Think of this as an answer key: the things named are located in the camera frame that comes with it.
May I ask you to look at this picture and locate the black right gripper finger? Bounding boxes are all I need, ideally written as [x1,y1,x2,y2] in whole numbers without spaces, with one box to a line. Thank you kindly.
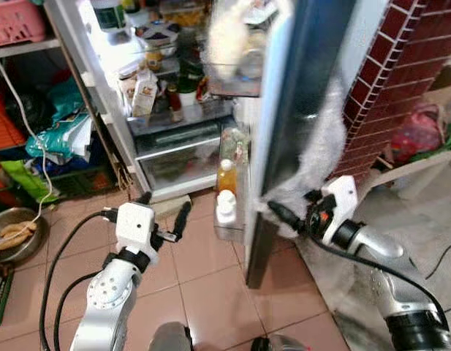
[267,200,308,232]

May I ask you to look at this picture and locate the steel fridge door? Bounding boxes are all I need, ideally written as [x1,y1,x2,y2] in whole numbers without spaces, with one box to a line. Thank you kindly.
[203,0,391,290]

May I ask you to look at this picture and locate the white plastic bottle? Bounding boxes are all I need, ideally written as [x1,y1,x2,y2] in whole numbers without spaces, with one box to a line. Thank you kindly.
[214,189,239,224]

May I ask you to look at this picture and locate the clear crisper drawer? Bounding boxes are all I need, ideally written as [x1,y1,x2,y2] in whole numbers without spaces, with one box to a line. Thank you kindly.
[134,121,238,195]

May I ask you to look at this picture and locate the orange juice bottle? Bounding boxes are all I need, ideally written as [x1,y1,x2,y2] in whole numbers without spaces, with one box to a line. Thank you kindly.
[216,158,238,195]

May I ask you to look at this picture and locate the clear bubble wrap sheet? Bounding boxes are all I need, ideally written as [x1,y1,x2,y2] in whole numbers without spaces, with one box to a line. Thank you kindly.
[265,73,351,228]

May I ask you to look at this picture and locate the grey crisper cover shelf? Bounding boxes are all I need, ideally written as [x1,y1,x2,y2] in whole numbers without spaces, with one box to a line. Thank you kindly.
[126,102,238,140]

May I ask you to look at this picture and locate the grey left robot leg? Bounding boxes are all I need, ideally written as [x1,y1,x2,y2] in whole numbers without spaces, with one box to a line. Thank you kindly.
[148,321,194,351]

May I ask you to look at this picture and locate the grey robot leg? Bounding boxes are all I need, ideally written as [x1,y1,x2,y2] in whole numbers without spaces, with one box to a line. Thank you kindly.
[148,321,194,351]
[251,334,314,351]

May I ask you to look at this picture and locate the teal printed bag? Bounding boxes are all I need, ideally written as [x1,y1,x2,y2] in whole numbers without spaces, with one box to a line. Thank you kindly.
[31,108,95,159]

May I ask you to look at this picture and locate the white cow-print milk carton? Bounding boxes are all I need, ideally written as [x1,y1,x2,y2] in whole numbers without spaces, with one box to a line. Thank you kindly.
[118,69,138,111]

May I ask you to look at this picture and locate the bright green bag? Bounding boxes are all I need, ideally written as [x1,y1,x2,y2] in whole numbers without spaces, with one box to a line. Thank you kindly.
[0,159,58,203]

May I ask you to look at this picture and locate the pink plastic bag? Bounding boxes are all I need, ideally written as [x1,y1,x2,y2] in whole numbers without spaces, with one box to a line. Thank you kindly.
[391,102,446,162]

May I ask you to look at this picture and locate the grey right robot leg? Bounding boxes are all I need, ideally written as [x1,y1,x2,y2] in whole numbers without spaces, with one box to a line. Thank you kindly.
[251,334,314,351]

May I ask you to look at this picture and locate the tan sausages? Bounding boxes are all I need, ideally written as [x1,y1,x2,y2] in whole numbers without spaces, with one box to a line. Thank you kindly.
[0,221,38,252]

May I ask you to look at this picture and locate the yellow labelled jar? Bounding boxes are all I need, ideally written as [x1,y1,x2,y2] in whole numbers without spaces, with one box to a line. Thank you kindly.
[145,45,168,73]

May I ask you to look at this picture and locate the round metal bowl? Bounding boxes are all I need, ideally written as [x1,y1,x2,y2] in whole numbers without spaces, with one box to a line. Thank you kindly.
[0,207,48,265]

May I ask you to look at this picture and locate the orange plastic crate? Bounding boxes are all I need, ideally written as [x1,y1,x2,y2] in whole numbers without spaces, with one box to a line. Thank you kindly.
[0,95,26,151]

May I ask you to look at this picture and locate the dark green flat pack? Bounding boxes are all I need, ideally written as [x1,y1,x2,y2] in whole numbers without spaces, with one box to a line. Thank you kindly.
[0,263,15,327]

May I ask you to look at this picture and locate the white plastic bag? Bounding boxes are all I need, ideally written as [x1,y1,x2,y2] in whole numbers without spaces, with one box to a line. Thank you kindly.
[206,0,267,78]

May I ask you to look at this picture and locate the grey metal shelf rack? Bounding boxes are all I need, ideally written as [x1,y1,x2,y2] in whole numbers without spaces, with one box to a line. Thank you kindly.
[0,38,132,192]

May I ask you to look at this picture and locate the pink plastic basket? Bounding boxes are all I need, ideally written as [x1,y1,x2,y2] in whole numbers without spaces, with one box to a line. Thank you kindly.
[0,0,48,47]

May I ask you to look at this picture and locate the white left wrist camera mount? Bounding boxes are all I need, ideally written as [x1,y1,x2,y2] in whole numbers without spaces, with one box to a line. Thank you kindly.
[115,202,159,254]

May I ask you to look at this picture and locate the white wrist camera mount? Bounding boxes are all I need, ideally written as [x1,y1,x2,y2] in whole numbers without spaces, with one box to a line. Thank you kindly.
[115,202,159,254]
[323,175,360,243]

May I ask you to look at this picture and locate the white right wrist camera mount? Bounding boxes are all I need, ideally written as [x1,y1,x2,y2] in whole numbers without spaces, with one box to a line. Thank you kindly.
[323,175,360,243]

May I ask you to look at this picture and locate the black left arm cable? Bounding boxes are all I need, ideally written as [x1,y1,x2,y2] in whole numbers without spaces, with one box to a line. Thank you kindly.
[53,270,102,351]
[38,208,121,351]

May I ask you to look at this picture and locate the black floor cable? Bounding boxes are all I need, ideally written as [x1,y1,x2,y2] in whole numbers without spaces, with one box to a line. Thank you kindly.
[425,241,451,281]

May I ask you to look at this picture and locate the thin white cord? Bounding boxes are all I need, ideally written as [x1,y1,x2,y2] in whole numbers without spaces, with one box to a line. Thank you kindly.
[0,44,58,243]

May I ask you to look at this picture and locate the red tiled wall ledge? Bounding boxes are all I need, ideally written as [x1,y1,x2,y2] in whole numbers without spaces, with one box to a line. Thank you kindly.
[335,0,451,184]

